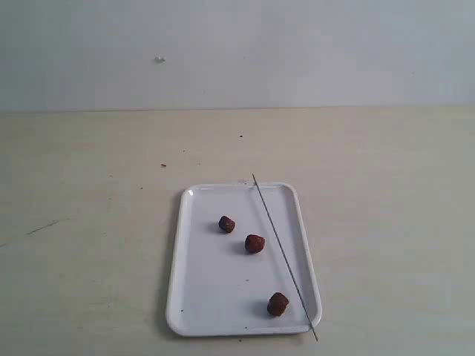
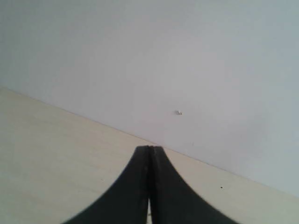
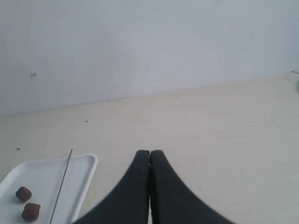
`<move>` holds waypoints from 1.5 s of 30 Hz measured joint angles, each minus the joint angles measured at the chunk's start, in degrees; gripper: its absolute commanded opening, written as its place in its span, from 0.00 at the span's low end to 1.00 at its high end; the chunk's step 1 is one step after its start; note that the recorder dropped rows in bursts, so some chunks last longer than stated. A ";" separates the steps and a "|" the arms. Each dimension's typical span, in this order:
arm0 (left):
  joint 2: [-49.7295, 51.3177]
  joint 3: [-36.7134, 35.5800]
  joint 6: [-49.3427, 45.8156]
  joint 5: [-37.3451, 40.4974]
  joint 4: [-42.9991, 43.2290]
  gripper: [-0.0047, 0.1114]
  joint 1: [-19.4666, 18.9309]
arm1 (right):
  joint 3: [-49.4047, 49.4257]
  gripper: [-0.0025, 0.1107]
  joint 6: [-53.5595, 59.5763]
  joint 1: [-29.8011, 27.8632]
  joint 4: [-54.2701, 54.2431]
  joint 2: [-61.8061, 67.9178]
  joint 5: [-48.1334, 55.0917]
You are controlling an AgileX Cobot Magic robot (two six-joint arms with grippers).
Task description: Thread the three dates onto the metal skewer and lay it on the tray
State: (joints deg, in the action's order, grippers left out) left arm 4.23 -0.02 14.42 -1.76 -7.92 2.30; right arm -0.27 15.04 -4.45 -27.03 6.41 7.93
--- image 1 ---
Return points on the thin metal skewer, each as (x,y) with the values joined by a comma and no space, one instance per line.
(303,304)

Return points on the dark red meatball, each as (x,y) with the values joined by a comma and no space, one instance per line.
(226,224)

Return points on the white rectangular plastic tray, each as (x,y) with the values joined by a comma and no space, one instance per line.
(215,287)

